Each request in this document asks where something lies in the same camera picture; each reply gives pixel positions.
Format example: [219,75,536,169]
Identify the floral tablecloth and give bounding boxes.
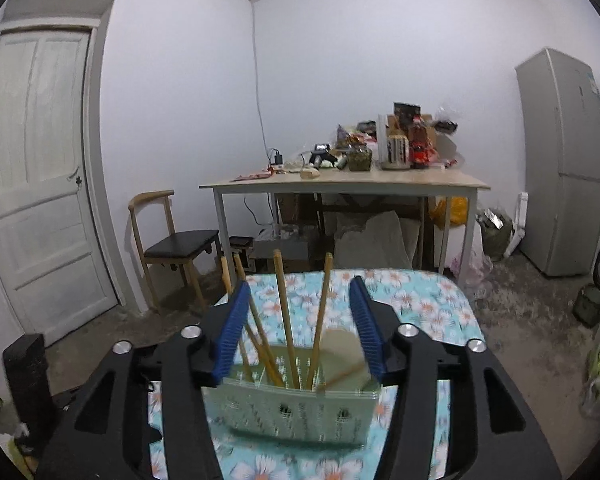
[145,267,481,480]

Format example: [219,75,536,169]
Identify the dark cooker pot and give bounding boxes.
[574,284,600,328]

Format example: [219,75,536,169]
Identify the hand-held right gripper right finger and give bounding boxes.
[349,276,562,480]

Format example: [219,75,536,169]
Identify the green utensil holder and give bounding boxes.
[200,342,386,448]

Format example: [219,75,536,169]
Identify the small dark stool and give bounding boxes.
[229,235,255,271]

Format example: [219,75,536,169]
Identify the white panel door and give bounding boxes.
[0,0,121,346]

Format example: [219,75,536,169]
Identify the wooden table white legs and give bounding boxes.
[199,165,492,286]

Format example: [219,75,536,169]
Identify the trash bin with bag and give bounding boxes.
[477,207,516,261]

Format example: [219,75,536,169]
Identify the grey box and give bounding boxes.
[252,227,321,273]

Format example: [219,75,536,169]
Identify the crinkled clear bag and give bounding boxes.
[432,105,461,136]

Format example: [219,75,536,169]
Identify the yellow bag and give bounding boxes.
[430,197,468,226]

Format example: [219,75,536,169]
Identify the grey refrigerator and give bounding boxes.
[515,47,600,278]

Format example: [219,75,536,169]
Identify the wooden chair black seat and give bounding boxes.
[128,190,221,311]

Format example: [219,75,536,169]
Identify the grey sack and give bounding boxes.
[334,211,413,270]

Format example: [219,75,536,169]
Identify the pink plastic bag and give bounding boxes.
[452,245,493,286]

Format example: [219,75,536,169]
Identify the black box device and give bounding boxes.
[310,142,338,168]

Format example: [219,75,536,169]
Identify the brown cardboard boxes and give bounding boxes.
[386,102,436,136]

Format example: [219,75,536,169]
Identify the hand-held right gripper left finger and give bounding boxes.
[35,280,253,480]

